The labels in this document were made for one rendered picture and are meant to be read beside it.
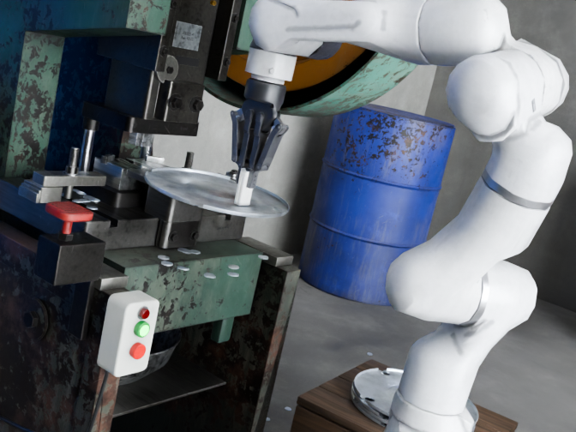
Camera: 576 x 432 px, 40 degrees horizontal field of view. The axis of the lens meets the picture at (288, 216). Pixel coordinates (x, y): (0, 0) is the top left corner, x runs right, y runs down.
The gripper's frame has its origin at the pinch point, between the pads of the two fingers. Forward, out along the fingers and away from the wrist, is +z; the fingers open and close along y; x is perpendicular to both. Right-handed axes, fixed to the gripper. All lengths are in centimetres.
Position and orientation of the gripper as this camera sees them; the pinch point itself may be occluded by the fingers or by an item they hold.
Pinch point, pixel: (245, 186)
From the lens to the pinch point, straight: 152.3
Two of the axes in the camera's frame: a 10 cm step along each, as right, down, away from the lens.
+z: -2.1, 9.6, 2.0
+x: 6.1, -0.3, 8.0
